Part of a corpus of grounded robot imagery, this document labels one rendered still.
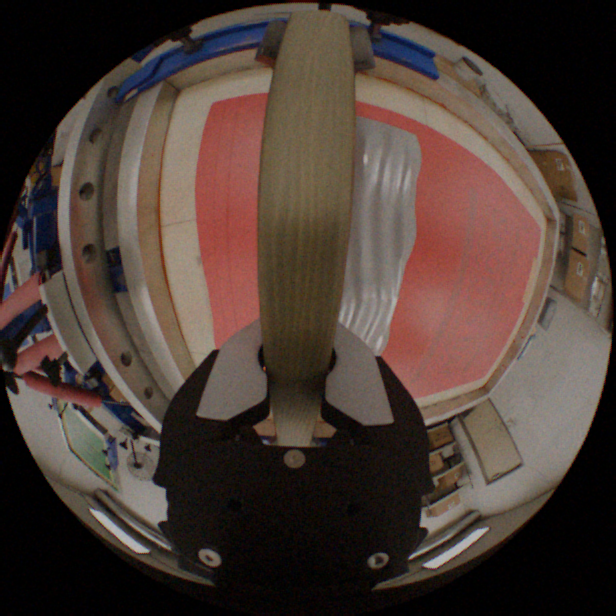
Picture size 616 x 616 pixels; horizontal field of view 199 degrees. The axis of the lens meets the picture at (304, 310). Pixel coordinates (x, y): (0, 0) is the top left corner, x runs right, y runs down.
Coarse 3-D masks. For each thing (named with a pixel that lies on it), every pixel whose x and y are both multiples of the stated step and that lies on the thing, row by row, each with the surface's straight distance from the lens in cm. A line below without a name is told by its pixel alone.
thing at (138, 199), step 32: (224, 64) 25; (256, 64) 25; (384, 64) 24; (160, 96) 26; (448, 96) 27; (128, 128) 26; (160, 128) 24; (480, 128) 32; (128, 160) 23; (160, 160) 23; (512, 160) 38; (128, 192) 21; (544, 192) 48; (128, 224) 21; (160, 224) 22; (128, 256) 21; (160, 256) 21; (544, 256) 59; (128, 288) 23; (160, 288) 21; (544, 288) 58; (160, 320) 22; (160, 352) 25; (512, 352) 60; (448, 416) 53
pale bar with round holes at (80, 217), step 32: (128, 64) 36; (96, 96) 30; (96, 128) 28; (64, 160) 30; (96, 160) 27; (64, 192) 26; (96, 192) 25; (64, 224) 25; (96, 224) 25; (64, 256) 26; (96, 256) 24; (96, 288) 24; (96, 320) 24; (96, 352) 29; (128, 352) 28; (128, 384) 28; (160, 416) 34
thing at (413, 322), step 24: (216, 312) 20; (240, 312) 19; (408, 312) 22; (432, 312) 24; (216, 336) 22; (408, 336) 24; (504, 336) 51; (408, 360) 27; (480, 360) 47; (408, 384) 33; (432, 384) 38; (456, 384) 46
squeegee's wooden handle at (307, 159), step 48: (288, 48) 10; (336, 48) 10; (288, 96) 7; (336, 96) 7; (288, 144) 6; (336, 144) 6; (288, 192) 5; (336, 192) 5; (288, 240) 5; (336, 240) 5; (288, 288) 6; (336, 288) 6; (288, 336) 7; (288, 384) 9; (288, 432) 14
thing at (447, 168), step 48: (240, 96) 22; (240, 144) 18; (432, 144) 23; (240, 192) 17; (432, 192) 21; (480, 192) 28; (240, 240) 17; (432, 240) 21; (528, 240) 45; (240, 288) 18; (432, 288) 22
